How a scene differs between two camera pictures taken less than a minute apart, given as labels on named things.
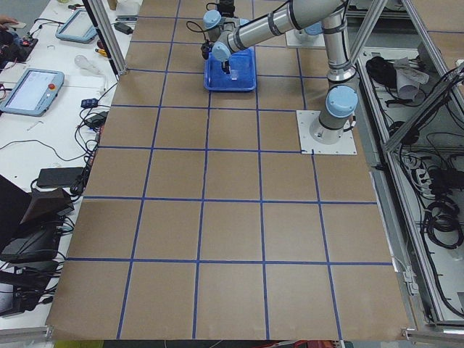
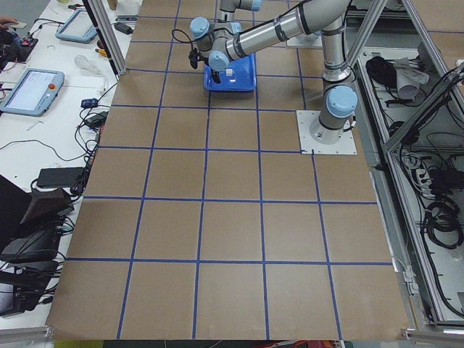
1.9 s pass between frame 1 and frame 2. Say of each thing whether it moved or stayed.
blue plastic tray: stayed
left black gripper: moved
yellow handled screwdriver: stayed
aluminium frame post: stayed
